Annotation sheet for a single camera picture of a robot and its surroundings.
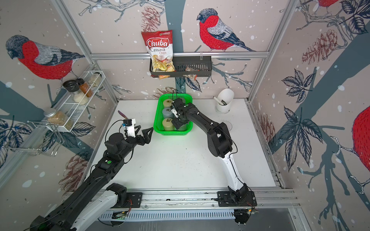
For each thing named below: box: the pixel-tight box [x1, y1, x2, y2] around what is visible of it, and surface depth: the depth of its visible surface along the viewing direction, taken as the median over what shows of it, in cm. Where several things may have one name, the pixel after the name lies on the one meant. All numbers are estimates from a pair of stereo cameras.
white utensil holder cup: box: [215, 88, 235, 114], surface depth 109 cm
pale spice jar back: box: [88, 72, 103, 88], surface depth 87 cm
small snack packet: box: [182, 65, 200, 81], surface depth 92 cm
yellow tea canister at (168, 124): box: [162, 117, 175, 131], surface depth 97 cm
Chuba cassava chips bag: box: [141, 29, 176, 80], surface depth 85 cm
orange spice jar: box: [76, 77, 94, 98], surface depth 78 cm
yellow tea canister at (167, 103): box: [162, 99, 173, 108], surface depth 109 cm
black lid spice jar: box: [62, 79, 89, 105], surface depth 72 cm
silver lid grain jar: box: [43, 107, 67, 127], surface depth 62 cm
